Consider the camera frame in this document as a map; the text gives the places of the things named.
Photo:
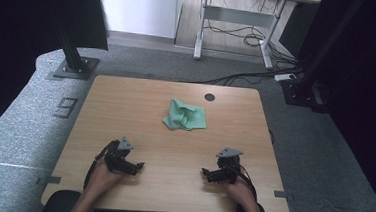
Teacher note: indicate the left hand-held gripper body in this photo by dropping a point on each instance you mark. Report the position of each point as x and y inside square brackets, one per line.
[116, 156]

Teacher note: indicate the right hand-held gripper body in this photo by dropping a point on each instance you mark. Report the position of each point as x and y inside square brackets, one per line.
[227, 167]

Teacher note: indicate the green microfibre cloth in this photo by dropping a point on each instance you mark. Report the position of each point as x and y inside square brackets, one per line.
[188, 119]

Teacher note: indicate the person's left hand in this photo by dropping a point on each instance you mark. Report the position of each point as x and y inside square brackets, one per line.
[102, 180]

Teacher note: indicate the person's right hand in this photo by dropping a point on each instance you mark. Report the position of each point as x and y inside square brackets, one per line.
[240, 193]

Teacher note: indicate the grey tape strip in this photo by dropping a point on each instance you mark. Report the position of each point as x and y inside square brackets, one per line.
[48, 180]

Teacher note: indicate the dark round table grommet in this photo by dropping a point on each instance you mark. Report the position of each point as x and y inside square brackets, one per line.
[209, 97]

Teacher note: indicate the black metal stand with base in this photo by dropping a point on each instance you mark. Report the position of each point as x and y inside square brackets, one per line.
[73, 63]
[305, 90]

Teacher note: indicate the white power strip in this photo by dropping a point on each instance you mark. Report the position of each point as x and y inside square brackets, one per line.
[285, 77]

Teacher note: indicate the black curtain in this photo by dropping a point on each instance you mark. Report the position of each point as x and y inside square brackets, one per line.
[370, 98]
[20, 40]

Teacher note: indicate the white partition panel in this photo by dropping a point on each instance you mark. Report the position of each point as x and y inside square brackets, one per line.
[139, 7]

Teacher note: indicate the black computer case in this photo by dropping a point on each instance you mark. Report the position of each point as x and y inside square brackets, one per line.
[296, 30]

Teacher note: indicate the white frame desk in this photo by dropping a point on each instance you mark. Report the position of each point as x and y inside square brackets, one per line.
[235, 17]

